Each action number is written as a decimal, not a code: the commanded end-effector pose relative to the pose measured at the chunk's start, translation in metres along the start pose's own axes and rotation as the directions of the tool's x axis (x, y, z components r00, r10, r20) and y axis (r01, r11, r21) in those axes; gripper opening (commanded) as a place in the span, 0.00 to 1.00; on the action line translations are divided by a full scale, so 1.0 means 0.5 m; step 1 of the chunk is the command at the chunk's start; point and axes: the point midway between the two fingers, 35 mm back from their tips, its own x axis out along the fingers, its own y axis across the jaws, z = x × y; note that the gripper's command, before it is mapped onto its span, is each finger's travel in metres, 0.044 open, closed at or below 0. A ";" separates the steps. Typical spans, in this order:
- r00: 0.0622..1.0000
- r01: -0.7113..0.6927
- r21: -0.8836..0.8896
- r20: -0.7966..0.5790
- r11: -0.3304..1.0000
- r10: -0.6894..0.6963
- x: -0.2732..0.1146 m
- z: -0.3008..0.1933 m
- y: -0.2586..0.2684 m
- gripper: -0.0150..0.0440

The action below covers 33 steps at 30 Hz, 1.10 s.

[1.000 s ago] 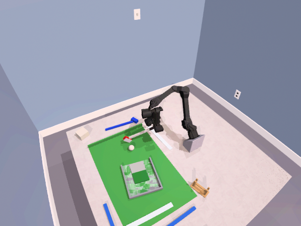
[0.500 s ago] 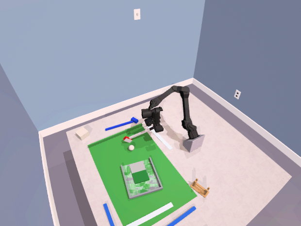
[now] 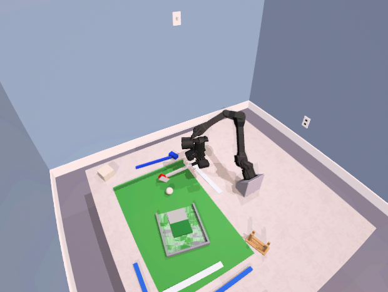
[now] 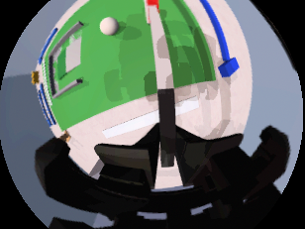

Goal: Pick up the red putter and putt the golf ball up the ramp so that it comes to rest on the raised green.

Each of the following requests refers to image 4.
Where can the green mat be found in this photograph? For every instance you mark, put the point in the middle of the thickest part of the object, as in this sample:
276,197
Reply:
120,68

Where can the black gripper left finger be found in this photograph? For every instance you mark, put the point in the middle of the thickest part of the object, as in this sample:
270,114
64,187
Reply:
142,155

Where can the white golf ball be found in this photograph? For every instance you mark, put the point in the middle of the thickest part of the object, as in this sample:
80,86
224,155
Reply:
109,26

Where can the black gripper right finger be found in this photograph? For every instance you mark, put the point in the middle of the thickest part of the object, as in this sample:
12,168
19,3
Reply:
192,152

